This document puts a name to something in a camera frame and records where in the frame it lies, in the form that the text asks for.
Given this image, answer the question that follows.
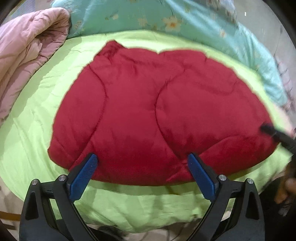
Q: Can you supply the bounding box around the lime green bed quilt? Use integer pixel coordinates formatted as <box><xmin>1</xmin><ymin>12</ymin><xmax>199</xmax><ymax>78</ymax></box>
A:
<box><xmin>1</xmin><ymin>30</ymin><xmax>287</xmax><ymax>233</ymax></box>

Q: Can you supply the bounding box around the teal floral duvet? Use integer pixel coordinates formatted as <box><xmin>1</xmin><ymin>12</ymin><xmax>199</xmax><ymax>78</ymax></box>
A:
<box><xmin>52</xmin><ymin>0</ymin><xmax>288</xmax><ymax>106</ymax></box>

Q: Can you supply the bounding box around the pink folded quilt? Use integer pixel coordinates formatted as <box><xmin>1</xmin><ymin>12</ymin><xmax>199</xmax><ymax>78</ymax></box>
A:
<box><xmin>1</xmin><ymin>8</ymin><xmax>70</xmax><ymax>123</ymax></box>

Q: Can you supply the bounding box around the person right hand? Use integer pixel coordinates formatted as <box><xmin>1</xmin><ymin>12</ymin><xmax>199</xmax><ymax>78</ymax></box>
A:
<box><xmin>274</xmin><ymin>162</ymin><xmax>295</xmax><ymax>204</ymax></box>

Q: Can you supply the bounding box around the red quilted puffer jacket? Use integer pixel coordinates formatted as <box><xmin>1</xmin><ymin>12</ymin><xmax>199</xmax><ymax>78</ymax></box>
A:
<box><xmin>48</xmin><ymin>41</ymin><xmax>277</xmax><ymax>186</ymax></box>

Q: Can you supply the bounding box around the piglet print pillow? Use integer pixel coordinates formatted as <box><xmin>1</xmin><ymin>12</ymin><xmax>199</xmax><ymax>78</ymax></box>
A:
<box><xmin>205</xmin><ymin>0</ymin><xmax>237</xmax><ymax>24</ymax></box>

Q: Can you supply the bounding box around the wooden chair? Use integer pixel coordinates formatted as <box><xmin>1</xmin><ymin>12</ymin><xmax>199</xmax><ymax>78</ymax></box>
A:
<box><xmin>0</xmin><ymin>211</ymin><xmax>21</xmax><ymax>230</ymax></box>

